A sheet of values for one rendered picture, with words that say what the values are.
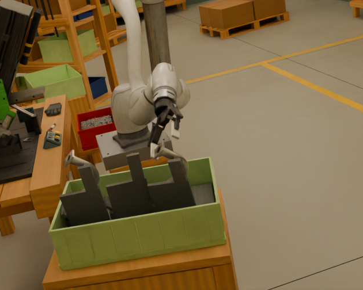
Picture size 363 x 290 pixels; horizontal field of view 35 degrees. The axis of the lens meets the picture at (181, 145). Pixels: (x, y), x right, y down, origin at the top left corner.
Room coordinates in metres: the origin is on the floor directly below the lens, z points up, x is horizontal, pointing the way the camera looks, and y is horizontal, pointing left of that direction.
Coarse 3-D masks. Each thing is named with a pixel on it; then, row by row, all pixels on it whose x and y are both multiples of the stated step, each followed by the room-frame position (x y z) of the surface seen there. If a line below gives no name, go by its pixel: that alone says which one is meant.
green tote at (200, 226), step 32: (192, 160) 2.18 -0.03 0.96; (64, 192) 2.10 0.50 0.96; (64, 224) 1.97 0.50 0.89; (96, 224) 1.79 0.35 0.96; (128, 224) 1.79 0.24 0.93; (160, 224) 1.78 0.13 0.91; (192, 224) 1.78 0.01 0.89; (64, 256) 1.80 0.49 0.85; (96, 256) 1.79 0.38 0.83; (128, 256) 1.78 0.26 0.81
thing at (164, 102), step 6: (156, 102) 2.04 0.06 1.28; (162, 102) 2.02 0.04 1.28; (168, 102) 2.02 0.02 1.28; (156, 108) 2.01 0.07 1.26; (162, 108) 2.01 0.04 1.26; (168, 108) 1.99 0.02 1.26; (156, 114) 2.02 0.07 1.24; (168, 114) 1.98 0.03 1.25; (162, 120) 1.97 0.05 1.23; (168, 120) 1.97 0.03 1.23; (162, 126) 1.98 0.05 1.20
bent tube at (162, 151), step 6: (162, 144) 1.84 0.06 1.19; (156, 150) 1.86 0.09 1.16; (162, 150) 1.82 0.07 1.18; (168, 150) 1.85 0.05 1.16; (156, 156) 1.83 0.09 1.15; (168, 156) 1.84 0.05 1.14; (174, 156) 1.84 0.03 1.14; (180, 156) 1.86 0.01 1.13; (186, 162) 1.86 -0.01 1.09; (186, 168) 1.87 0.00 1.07; (186, 174) 1.89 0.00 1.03; (168, 180) 1.92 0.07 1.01
